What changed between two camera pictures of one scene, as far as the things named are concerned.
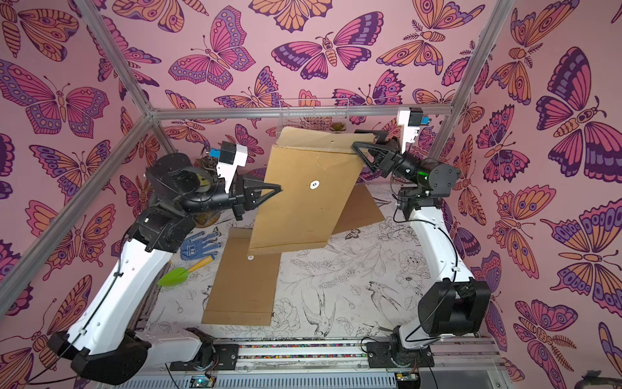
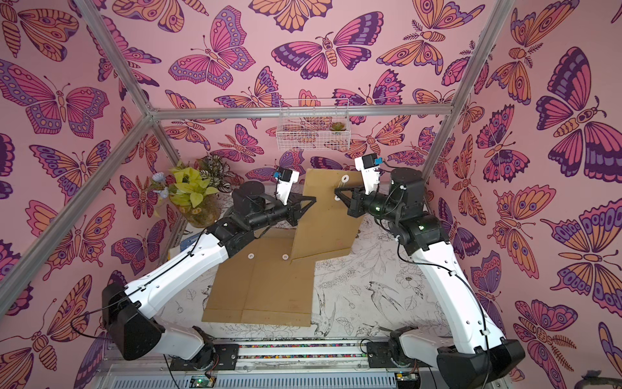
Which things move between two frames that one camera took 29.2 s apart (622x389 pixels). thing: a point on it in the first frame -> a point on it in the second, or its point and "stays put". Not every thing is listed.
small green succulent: x=338 y=126 stays put
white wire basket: x=328 y=115 stays put
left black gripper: x=237 y=197 -> x=294 y=212
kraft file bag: x=319 y=172 -> x=279 y=292
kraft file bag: x=244 y=287 stays put
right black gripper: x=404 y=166 -> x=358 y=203
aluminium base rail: x=457 y=364 stays put
